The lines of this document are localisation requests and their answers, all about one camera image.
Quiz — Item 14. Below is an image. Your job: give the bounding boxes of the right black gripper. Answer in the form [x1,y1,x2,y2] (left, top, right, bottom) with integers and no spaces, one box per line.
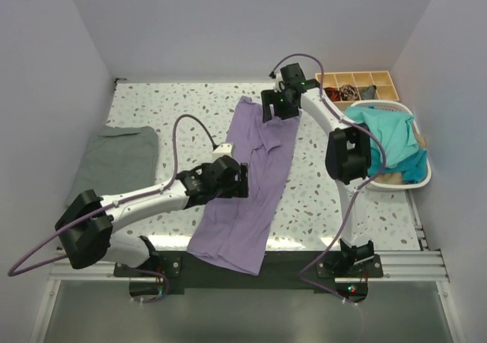
[261,88,299,123]

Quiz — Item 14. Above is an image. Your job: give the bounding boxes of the purple t shirt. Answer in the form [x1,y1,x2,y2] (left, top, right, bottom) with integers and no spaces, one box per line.
[187,97,300,276]

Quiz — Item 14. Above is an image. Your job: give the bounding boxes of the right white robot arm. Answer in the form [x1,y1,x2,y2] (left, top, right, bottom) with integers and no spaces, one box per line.
[261,63,374,277]

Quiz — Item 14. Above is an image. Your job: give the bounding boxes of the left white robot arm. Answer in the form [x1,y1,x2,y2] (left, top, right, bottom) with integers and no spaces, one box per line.
[55,155,249,276]

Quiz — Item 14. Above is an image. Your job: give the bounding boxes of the orange black rolled socks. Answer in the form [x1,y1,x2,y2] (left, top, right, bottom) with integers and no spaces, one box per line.
[324,87,342,102]

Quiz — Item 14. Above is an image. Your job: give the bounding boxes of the wooden compartment tray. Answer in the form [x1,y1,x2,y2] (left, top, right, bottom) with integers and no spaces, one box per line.
[315,71,400,111]

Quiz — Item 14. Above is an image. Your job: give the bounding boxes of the patterned rolled socks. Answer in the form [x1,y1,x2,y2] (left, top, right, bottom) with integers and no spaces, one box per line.
[339,84,360,101]

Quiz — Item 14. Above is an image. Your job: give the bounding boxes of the grey rolled socks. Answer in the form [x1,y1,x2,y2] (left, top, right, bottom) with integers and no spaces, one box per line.
[360,85,377,100]

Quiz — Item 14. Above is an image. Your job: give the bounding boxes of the folded grey t shirt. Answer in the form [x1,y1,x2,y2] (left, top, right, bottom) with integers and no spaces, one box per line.
[65,126,159,206]

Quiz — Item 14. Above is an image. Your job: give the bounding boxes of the teal t shirt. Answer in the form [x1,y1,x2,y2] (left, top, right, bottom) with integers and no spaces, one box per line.
[345,106,419,168]

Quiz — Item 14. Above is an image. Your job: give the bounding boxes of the beige garment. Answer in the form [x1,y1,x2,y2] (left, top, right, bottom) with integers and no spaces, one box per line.
[374,131,428,186]

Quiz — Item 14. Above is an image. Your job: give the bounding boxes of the white laundry basket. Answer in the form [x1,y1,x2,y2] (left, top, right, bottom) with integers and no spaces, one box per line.
[345,100,431,191]

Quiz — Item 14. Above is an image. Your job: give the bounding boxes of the blue t shirt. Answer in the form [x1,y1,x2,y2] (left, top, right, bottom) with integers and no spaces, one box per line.
[381,144,428,183]

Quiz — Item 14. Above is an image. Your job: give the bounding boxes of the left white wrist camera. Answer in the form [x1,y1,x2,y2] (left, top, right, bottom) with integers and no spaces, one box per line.
[212,142,234,160]

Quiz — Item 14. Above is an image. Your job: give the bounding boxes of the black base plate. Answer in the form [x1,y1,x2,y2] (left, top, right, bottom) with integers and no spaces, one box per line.
[113,249,384,297]

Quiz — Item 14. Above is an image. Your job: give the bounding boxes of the aluminium frame rail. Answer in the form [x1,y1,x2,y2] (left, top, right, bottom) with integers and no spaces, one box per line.
[29,190,456,343]

